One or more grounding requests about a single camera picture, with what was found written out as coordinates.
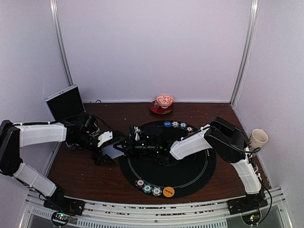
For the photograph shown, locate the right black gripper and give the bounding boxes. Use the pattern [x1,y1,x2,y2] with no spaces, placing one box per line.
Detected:
[113,135,159,159]

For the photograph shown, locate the grey playing card deck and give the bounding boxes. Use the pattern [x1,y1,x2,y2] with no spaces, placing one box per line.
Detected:
[102,144,124,159]

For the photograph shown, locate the blue small blind button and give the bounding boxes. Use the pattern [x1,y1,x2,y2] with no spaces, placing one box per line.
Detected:
[163,121,172,128]

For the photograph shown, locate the orange black chips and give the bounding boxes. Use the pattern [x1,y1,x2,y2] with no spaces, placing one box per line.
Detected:
[135,179,145,188]
[187,127,193,133]

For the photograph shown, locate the green chips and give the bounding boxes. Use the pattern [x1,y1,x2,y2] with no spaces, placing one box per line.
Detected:
[142,184,152,194]
[179,123,187,129]

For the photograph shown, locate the orange big blind button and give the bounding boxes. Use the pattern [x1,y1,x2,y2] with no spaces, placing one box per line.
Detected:
[162,187,175,198]

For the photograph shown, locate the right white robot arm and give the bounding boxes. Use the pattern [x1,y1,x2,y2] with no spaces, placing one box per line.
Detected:
[114,117,266,210]

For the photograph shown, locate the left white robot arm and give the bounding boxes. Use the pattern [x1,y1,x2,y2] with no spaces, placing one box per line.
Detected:
[0,114,121,211]

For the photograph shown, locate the aluminium poker case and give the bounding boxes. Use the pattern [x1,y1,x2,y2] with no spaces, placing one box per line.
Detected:
[46,85,85,120]

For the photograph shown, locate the dark red saucer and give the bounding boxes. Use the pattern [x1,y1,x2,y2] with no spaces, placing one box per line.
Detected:
[149,100,174,115]

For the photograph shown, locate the red white patterned bowl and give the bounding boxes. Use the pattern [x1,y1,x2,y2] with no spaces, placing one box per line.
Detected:
[156,94,174,108]

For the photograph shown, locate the black round poker mat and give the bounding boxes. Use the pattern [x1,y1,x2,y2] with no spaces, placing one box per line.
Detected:
[119,121,217,199]

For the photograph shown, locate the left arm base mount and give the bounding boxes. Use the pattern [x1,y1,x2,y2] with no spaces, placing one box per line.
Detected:
[43,197,85,228]

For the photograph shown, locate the front aluminium rail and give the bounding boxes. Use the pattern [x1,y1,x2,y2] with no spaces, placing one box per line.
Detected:
[17,191,296,228]

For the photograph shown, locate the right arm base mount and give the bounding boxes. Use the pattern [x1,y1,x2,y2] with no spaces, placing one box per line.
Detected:
[227,197,268,226]

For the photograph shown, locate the right aluminium frame post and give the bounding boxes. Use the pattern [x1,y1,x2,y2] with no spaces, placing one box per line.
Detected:
[230,0,260,108]

